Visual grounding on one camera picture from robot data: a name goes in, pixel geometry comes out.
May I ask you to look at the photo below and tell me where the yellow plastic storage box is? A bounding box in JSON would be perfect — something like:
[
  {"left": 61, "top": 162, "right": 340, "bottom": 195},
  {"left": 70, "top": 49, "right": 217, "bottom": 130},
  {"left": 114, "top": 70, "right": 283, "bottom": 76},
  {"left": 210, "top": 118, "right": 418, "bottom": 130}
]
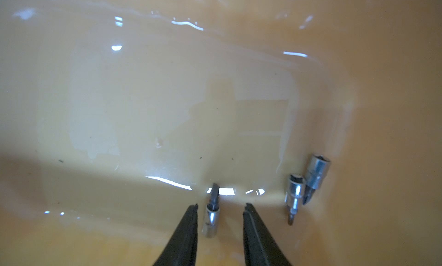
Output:
[{"left": 1, "top": 0, "right": 442, "bottom": 266}]

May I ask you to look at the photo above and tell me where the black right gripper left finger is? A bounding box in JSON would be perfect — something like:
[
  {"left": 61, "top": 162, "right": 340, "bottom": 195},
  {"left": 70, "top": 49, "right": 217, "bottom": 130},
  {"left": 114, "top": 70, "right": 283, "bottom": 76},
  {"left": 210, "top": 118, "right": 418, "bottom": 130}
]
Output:
[{"left": 154, "top": 205, "right": 198, "bottom": 266}]

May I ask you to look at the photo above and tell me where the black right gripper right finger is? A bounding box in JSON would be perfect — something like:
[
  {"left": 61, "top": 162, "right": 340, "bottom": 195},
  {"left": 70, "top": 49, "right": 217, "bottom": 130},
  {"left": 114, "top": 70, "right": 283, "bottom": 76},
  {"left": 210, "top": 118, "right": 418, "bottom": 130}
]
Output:
[{"left": 243, "top": 203, "right": 291, "bottom": 266}]

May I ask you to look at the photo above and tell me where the silver socket bit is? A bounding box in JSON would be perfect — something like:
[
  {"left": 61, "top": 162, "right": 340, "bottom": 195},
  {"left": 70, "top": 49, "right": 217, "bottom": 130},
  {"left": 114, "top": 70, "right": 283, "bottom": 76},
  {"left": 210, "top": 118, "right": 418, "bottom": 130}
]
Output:
[
  {"left": 202, "top": 183, "right": 220, "bottom": 238},
  {"left": 303, "top": 154, "right": 332, "bottom": 205},
  {"left": 285, "top": 174, "right": 305, "bottom": 226}
]

